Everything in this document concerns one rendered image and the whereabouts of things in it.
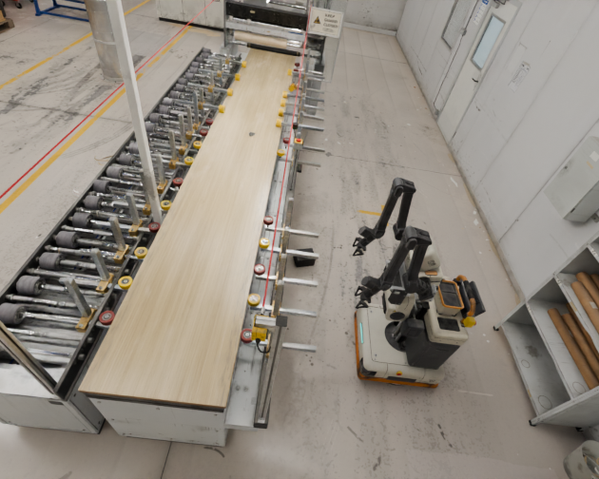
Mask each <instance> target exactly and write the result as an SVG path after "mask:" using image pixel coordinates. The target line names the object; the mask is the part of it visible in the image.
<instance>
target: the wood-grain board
mask: <svg viewBox="0 0 599 479"><path fill-rule="evenodd" d="M244 61H246V67H241V69H240V71H239V73H238V74H240V75H241V79H240V80H239V81H236V80H235V81H234V83H233V85H232V87H231V88H232V89H233V96H228V95H227V96H226V98H225V100H224V102H223V104H222V105H225V112H224V113H220V112H219V113H218V114H217V116H216V118H215V120H214V122H213V124H212V125H211V127H210V129H209V131H208V133H207V135H206V137H205V139H204V141H203V144H202V146H201V148H200V150H199V152H198V154H197V156H196V158H195V160H194V162H193V164H192V165H191V167H190V169H189V171H188V173H187V175H186V177H185V179H184V182H183V184H182V186H181V188H180V190H179V192H178V194H177V196H176V198H175V200H174V202H172V204H171V206H170V208H169V210H168V212H167V214H166V216H165V218H164V221H163V223H162V225H161V227H160V229H159V231H158V233H157V235H156V237H155V239H154V240H153V242H152V244H151V246H150V248H149V250H148V252H147V254H146V256H145V259H144V261H143V263H142V265H141V267H140V269H139V271H138V273H137V275H136V277H135V278H134V280H133V282H132V284H131V286H130V288H129V290H128V292H127V293H126V296H125V298H124V300H123V302H122V304H121V306H120V308H119V310H118V312H117V314H116V316H115V317H114V319H113V321H112V323H111V325H110V327H109V329H108V331H107V333H106V336H105V338H104V340H103V342H102V344H101V346H100V348H99V350H98V352H97V354H96V355H95V357H94V359H93V361H92V363H91V365H90V367H89V369H88V371H87V374H86V376H85V378H84V380H83V382H82V383H81V385H80V387H79V389H78V391H79V392H80V393H95V394H103V395H112V396H121V397H129V398H137V399H145V400H154V401H163V402H171V403H179V404H187V405H196V406H205V407H213V408H221V409H226V405H227V400H228V395H229V391H230V386H231V381H232V376H233V372H234V367H235V362H236V357H237V352H238V348H239V343H240V338H241V332H242V324H243V320H244V315H245V309H246V304H247V299H248V295H249V290H250V285H251V280H252V276H253V271H254V266H255V261H256V256H257V252H258V247H259V241H260V237H261V229H262V224H263V218H264V214H265V209H266V204H267V200H268V195H269V190H270V185H271V181H272V176H273V171H274V166H275V161H276V157H277V151H278V147H279V142H280V134H281V129H282V126H281V127H278V126H276V121H277V119H280V120H281V121H282V122H283V119H284V115H283V117H281V116H279V108H280V109H284V110H283V112H284V111H285V109H286V106H285V107H283V106H280V101H281V99H283V100H286V102H287V100H288V96H287V98H282V93H283V91H287V94H288V93H289V89H288V87H289V86H291V81H292V76H293V74H292V75H291V76H290V75H287V73H288V72H287V71H288V68H289V69H292V71H294V66H295V62H296V59H293V58H288V57H282V56H278V55H272V54H267V53H261V52H256V51H251V50H249V52H248V54H247V56H246V58H245V60H244ZM249 132H252V133H253V132H254V133H255V134H256V135H254V136H251V137H250V136H249V134H248V133H249Z"/></svg>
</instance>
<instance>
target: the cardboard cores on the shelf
mask: <svg viewBox="0 0 599 479"><path fill-rule="evenodd" d="M576 278H577V279H578V281H575V282H574V283H572V284H571V285H570V286H571V288H572V290H573V292H574V293H575V294H576V296H577V298H578V299H579V301H580V303H581V304H582V306H583V308H584V310H585V311H586V313H587V315H588V317H589V319H590V321H591V322H592V324H593V326H594V328H595V329H596V331H597V333H598V335H599V275H598V274H591V275H589V274H588V273H587V272H580V273H578V274H577V275H576ZM566 306H567V308H568V310H569V311H570V314H564V315H560V313H559V312H558V310H557V309H556V308H552V309H549V310H548V311H547V312H548V314H549V316H550V318H551V320H552V322H553V324H554V326H555V328H556V330H557V331H558V333H559V335H560V336H561V338H562V339H563V341H564V343H565V345H566V347H567V349H568V350H569V352H570V355H571V357H572V359H573V360H574V362H575V364H576V366H577V368H578V370H579V371H580V373H581V375H582V376H583V378H584V379H585V381H586V383H587V385H588V387H589V389H590V390H592V389H594V388H596V387H598V386H599V353H598V351H597V349H596V348H595V346H594V343H593V341H592V339H591V337H590V335H589V333H588V332H587V331H586V329H585V328H584V326H583V325H582V323H581V322H580V320H579V318H578V317H577V315H576V313H575V312H574V311H573V309H572V307H571V306H570V303H569V302H568V303H567V304H566Z"/></svg>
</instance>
